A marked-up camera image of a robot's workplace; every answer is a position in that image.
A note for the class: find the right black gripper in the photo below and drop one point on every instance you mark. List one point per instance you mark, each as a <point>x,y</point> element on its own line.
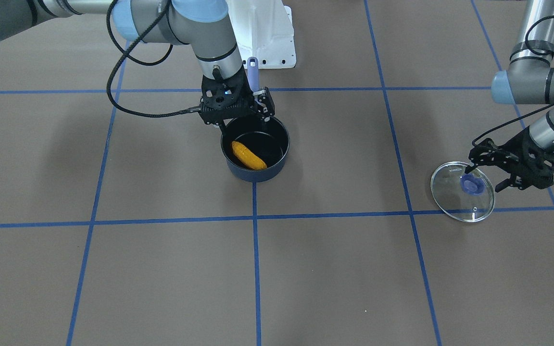
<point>263,102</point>

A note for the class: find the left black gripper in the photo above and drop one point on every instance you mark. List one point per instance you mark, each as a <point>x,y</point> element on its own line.
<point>523,150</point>

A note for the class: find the glass pot lid blue knob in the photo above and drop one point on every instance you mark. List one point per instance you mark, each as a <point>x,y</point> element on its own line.
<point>461,192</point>

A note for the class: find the yellow plastic corn cob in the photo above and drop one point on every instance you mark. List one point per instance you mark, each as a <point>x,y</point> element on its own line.
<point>247,157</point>

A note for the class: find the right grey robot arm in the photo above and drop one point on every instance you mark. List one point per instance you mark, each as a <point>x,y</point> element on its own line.
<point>204,25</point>

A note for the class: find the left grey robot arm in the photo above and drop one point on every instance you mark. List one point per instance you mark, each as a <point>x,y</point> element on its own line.
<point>529,78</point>

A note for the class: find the dark blue saucepan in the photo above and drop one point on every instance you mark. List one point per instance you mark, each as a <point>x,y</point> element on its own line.
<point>269,140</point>

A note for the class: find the white robot mounting base plate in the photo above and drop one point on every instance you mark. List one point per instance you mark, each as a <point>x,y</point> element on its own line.
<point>265,30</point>

